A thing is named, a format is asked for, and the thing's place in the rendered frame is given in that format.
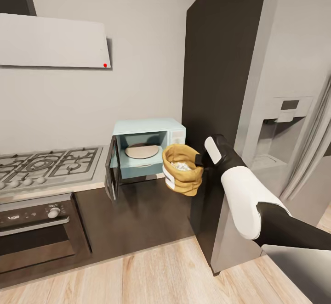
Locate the popcorn bag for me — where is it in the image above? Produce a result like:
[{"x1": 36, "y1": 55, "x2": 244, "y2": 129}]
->
[{"x1": 162, "y1": 144, "x2": 204, "y2": 196}]

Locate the microwave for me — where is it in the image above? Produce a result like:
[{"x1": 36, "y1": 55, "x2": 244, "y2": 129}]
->
[{"x1": 105, "y1": 118, "x2": 186, "y2": 206}]

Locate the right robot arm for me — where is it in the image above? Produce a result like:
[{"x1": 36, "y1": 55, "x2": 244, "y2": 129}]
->
[{"x1": 195, "y1": 134, "x2": 331, "y2": 304}]

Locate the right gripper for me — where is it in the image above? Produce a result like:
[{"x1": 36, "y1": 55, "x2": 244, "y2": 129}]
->
[{"x1": 195, "y1": 154, "x2": 215, "y2": 169}]

